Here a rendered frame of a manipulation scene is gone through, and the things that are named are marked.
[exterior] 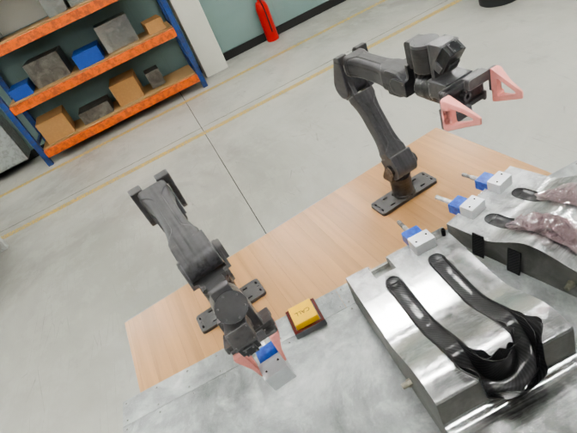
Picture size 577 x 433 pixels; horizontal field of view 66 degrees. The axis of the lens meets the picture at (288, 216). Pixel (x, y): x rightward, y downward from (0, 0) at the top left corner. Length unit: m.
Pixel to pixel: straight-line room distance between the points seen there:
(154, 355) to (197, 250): 0.55
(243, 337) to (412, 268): 0.44
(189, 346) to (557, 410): 0.83
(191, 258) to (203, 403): 0.44
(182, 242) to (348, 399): 0.46
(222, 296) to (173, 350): 0.55
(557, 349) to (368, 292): 0.37
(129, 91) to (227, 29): 1.50
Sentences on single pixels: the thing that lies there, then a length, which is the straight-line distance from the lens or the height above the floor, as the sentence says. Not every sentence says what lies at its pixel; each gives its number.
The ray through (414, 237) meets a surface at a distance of 1.06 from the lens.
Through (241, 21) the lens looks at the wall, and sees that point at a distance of 6.24.
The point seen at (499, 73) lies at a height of 1.23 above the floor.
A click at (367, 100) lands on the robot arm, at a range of 1.25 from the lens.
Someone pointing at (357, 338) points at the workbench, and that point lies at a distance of 1.06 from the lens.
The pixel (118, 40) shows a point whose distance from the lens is 5.59.
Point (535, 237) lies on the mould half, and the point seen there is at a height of 0.90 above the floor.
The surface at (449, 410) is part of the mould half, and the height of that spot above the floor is 0.90.
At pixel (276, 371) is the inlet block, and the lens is 0.89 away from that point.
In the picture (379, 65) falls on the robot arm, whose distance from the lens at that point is 1.11.
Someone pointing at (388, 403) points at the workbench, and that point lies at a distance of 0.97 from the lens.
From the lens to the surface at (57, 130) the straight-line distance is 5.77.
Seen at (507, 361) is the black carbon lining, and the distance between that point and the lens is 0.85.
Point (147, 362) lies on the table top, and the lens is 1.30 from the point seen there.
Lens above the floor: 1.65
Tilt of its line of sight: 36 degrees down
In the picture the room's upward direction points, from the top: 25 degrees counter-clockwise
